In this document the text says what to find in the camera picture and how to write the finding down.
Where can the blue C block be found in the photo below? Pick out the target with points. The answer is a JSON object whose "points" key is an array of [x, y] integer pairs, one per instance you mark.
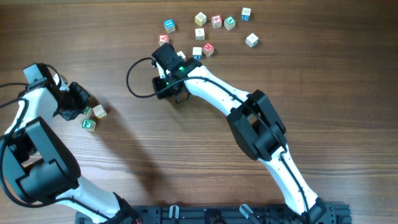
{"points": [[246, 14]]}

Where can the plain block blue side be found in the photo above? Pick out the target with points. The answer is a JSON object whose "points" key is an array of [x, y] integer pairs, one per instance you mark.
{"points": [[197, 53]]}

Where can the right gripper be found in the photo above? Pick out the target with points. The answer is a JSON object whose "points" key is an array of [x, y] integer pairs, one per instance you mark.
{"points": [[166, 88]]}

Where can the blue picture block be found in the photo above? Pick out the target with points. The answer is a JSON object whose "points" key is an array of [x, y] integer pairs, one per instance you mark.
{"points": [[169, 25]]}

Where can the plain centre block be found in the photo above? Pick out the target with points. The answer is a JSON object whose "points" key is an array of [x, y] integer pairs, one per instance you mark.
{"points": [[199, 34]]}

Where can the green E block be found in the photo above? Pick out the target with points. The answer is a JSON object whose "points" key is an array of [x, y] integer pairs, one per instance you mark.
{"points": [[88, 124]]}

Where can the yellow 3 block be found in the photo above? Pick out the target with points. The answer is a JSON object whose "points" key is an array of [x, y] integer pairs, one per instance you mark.
{"points": [[99, 111]]}

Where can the green V block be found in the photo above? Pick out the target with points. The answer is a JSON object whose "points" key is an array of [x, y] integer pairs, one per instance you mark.
{"points": [[229, 23]]}

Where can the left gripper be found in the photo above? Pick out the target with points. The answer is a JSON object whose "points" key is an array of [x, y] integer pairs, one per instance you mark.
{"points": [[74, 104]]}

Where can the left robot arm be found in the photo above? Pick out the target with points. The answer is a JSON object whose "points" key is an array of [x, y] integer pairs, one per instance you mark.
{"points": [[37, 169]]}

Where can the red 9 block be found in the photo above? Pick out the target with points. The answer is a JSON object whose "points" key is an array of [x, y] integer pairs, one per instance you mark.
{"points": [[216, 21]]}

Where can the plain block green side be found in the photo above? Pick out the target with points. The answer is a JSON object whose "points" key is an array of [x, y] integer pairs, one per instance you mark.
{"points": [[252, 40]]}

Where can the green Z block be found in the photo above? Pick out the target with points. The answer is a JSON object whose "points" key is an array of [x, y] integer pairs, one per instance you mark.
{"points": [[87, 112]]}

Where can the red A block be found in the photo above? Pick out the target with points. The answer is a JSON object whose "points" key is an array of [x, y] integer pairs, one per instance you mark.
{"points": [[163, 39]]}

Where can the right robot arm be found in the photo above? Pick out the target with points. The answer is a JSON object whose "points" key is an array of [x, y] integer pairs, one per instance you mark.
{"points": [[257, 128]]}

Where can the red M block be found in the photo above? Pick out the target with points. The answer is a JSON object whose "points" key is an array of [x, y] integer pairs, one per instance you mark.
{"points": [[208, 49]]}

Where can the plain block red side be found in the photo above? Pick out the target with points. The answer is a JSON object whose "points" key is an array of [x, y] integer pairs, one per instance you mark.
{"points": [[182, 55]]}

